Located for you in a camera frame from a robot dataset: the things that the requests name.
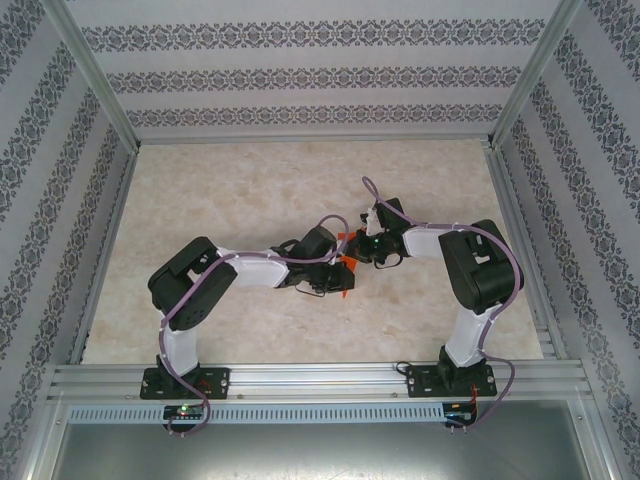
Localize right circuit board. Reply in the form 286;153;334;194
443;399;479;425

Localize circuit board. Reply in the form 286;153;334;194
163;403;207;421
443;399;479;425

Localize grey metal tray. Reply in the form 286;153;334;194
49;423;601;480

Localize left circuit board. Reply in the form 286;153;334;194
163;403;207;421

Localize aluminium frame beam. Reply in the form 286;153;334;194
135;133;494;146

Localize aluminium mounting rail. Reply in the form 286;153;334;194
47;362;587;402

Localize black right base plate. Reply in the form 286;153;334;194
405;364;497;400

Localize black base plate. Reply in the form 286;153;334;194
141;367;232;401
405;364;497;400

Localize slotted grey cable duct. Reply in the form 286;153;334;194
67;402;447;425

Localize aluminium table edge rail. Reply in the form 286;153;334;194
67;149;139;366
484;144;569;361

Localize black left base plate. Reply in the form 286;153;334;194
141;367;232;401

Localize aluminium frame post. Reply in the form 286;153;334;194
489;0;585;149
42;0;140;151
22;394;69;480
579;399;626;480

